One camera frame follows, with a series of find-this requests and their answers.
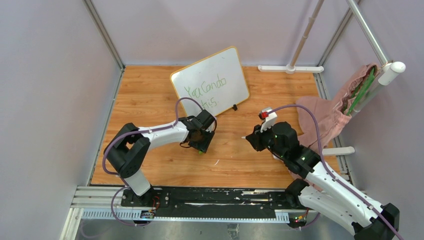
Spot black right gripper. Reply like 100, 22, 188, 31
246, 121, 287, 160

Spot yellow framed whiteboard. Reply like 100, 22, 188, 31
170, 46, 250, 117

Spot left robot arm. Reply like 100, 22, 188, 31
103, 109, 217, 207

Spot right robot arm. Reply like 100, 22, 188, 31
245, 122, 400, 240

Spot pink cloth shorts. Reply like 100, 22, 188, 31
295, 63, 377, 153

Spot white rack side foot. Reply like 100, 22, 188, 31
272, 146, 356, 161

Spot white clothes rack base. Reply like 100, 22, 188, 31
257, 65, 324, 74

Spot green clothes hanger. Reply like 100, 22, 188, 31
343, 66, 378, 116

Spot silver clothes rack pole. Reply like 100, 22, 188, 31
288, 0, 324, 69

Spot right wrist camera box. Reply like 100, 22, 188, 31
258, 107, 278, 133

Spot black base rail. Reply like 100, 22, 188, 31
120, 186, 307, 220

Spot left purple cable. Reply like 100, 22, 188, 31
101, 96, 205, 228

